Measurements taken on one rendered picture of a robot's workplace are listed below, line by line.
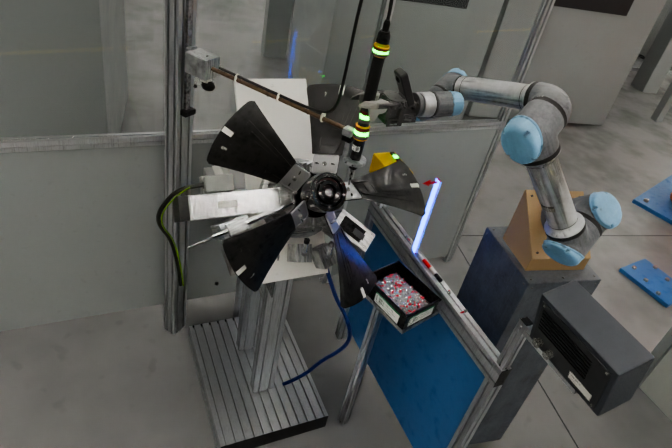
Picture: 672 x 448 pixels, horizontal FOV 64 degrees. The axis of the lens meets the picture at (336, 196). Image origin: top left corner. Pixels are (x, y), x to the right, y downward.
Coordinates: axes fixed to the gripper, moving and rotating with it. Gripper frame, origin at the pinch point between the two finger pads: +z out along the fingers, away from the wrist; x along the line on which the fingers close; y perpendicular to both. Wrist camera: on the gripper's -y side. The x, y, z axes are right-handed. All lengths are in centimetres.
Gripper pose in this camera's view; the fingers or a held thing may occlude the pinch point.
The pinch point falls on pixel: (359, 99)
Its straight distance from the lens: 152.4
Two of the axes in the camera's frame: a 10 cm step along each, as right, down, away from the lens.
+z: -9.0, 1.0, -4.2
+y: -1.8, 8.1, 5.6
